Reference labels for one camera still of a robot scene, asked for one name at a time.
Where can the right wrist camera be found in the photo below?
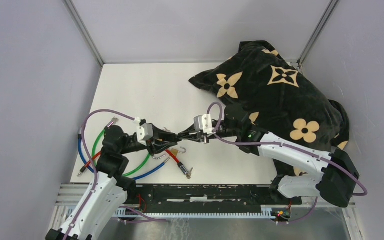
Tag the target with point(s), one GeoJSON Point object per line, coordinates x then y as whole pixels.
{"type": "Point", "coordinates": [203, 123]}

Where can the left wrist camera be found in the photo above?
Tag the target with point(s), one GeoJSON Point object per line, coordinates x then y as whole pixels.
{"type": "Point", "coordinates": [145, 132]}

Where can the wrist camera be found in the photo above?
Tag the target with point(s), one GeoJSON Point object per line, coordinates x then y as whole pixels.
{"type": "Point", "coordinates": [203, 123]}
{"type": "Point", "coordinates": [145, 132]}

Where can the small brass padlock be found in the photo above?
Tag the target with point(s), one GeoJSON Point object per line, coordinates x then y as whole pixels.
{"type": "Point", "coordinates": [178, 151]}

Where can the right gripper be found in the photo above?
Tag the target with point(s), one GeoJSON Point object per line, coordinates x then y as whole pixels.
{"type": "Point", "coordinates": [196, 137]}

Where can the large brass padlock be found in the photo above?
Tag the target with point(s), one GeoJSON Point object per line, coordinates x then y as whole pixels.
{"type": "Point", "coordinates": [159, 157]}

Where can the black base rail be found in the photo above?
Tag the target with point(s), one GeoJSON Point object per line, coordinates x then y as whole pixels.
{"type": "Point", "coordinates": [206, 198]}

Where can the black floral blanket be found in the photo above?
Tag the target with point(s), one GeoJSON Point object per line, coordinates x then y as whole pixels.
{"type": "Point", "coordinates": [277, 97]}

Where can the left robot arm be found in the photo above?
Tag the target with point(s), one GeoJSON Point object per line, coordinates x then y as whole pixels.
{"type": "Point", "coordinates": [109, 188]}

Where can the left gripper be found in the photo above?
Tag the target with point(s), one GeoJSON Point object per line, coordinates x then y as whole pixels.
{"type": "Point", "coordinates": [158, 133]}

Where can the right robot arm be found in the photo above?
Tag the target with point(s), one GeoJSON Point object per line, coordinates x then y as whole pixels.
{"type": "Point", "coordinates": [331, 176]}

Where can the red cable lock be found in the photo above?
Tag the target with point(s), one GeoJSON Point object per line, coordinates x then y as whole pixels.
{"type": "Point", "coordinates": [182, 167]}

